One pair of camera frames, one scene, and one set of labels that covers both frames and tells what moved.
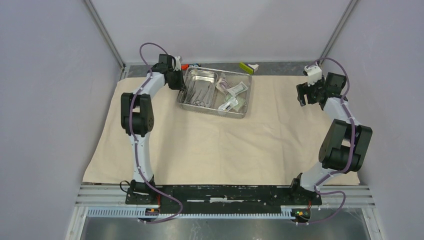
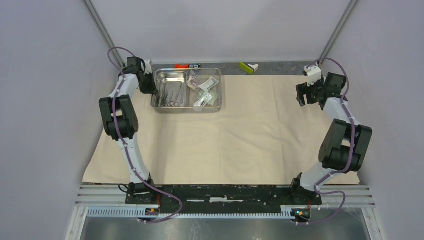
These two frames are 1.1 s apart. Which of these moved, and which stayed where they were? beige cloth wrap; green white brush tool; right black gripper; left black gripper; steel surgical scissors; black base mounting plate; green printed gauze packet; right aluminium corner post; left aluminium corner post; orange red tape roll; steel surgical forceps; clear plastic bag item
Moved: steel surgical forceps; left black gripper; green printed gauze packet; clear plastic bag item; steel surgical scissors
Stayed: left aluminium corner post; right aluminium corner post; black base mounting plate; right black gripper; beige cloth wrap; green white brush tool; orange red tape roll
